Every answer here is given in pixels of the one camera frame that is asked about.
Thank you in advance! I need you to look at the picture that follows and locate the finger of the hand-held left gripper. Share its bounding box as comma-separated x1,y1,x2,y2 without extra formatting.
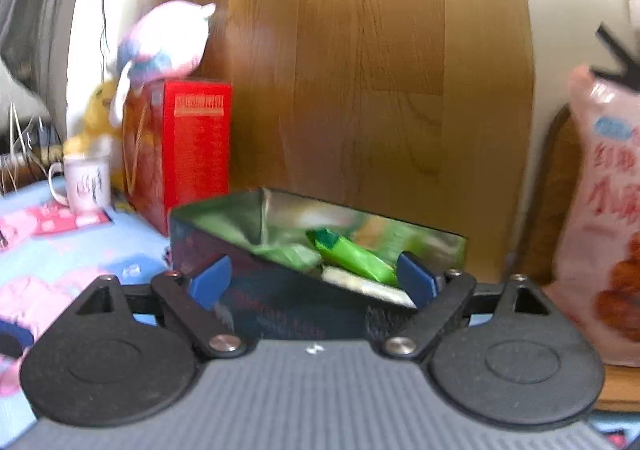
0,319,37,361

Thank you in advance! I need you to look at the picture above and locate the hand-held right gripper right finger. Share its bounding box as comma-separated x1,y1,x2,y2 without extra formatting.
382,251,554,359

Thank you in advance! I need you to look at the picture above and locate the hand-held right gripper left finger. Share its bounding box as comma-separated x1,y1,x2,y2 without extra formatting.
75,255,249,359

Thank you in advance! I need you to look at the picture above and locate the green snack packet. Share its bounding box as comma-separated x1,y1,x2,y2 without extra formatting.
305,228,401,288

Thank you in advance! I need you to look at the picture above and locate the black cardboard box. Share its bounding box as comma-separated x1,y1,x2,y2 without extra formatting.
167,187,469,342

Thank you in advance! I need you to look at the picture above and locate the printed cartoon blanket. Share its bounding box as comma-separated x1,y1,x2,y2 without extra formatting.
0,175,174,437

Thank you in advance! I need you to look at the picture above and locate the red gift bag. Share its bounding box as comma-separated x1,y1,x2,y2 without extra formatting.
122,78,234,237

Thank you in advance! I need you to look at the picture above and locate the brown seat cushion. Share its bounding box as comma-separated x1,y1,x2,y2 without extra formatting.
509,104,640,413

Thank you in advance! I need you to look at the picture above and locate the white enamel mug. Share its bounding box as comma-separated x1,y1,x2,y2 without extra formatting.
48,153,112,216

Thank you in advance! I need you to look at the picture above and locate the yellow plush toy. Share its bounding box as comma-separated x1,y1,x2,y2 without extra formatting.
63,79,127,191

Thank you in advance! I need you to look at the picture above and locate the large pink snack bag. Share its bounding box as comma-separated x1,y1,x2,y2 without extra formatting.
544,64,640,367

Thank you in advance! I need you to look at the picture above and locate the wooden headboard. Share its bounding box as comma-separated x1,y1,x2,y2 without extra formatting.
161,0,535,283

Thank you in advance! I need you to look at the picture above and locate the pastel pink blue plush toy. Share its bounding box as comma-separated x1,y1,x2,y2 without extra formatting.
107,0,217,129

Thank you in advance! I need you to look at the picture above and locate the tangle of cables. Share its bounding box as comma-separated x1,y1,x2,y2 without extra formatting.
0,100,67,193

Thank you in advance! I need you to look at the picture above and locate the thin black wall cable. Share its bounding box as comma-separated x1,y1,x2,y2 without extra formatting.
97,0,112,81

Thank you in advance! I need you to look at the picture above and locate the black bracket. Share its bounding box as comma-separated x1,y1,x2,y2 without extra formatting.
594,24,640,92

